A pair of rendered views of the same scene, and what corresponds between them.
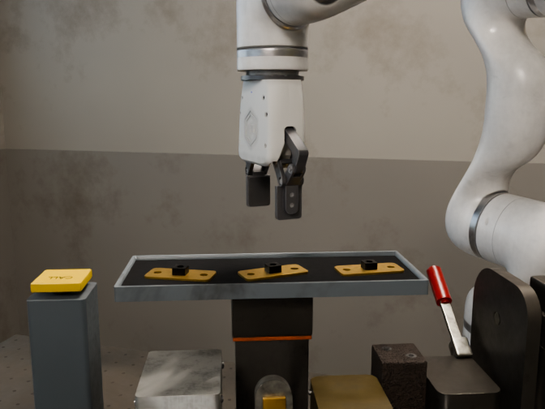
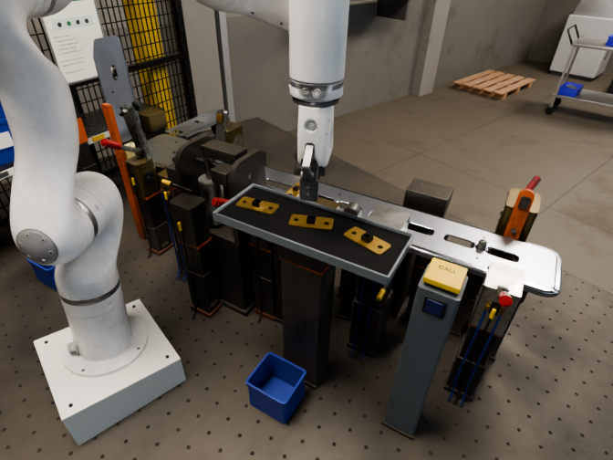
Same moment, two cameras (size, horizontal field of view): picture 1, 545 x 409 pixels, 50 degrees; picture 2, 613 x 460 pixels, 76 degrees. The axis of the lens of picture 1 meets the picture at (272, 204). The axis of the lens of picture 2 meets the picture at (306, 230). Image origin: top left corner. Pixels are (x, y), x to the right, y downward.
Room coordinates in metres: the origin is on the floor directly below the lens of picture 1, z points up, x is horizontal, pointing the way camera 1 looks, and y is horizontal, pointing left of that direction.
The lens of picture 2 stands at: (1.25, 0.33, 1.60)
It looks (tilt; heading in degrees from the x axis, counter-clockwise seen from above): 36 degrees down; 213
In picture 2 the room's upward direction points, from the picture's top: 1 degrees clockwise
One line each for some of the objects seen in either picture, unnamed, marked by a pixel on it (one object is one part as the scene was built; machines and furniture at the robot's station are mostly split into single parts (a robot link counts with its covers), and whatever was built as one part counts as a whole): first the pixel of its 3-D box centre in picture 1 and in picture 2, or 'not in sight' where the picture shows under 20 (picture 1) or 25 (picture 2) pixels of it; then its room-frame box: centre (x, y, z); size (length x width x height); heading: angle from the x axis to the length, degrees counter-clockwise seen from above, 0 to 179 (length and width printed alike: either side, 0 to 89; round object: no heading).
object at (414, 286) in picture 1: (270, 273); (309, 226); (0.73, 0.00, 1.16); 0.37 x 0.14 x 0.02; 94
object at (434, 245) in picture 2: not in sight; (303, 192); (0.40, -0.23, 1.00); 1.38 x 0.22 x 0.02; 94
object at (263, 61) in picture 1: (272, 63); (316, 87); (0.72, 0.00, 1.42); 0.09 x 0.08 x 0.03; 24
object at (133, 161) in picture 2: not in sight; (148, 209); (0.62, -0.70, 0.87); 0.10 x 0.07 x 0.35; 4
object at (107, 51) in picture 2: not in sight; (118, 90); (0.45, -0.98, 1.17); 0.12 x 0.01 x 0.34; 4
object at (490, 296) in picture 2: not in sight; (479, 340); (0.55, 0.35, 0.88); 0.12 x 0.07 x 0.36; 4
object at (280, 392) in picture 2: not in sight; (276, 387); (0.83, -0.01, 0.75); 0.11 x 0.10 x 0.09; 94
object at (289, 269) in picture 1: (272, 269); (311, 220); (0.72, 0.00, 1.17); 0.08 x 0.04 x 0.01; 114
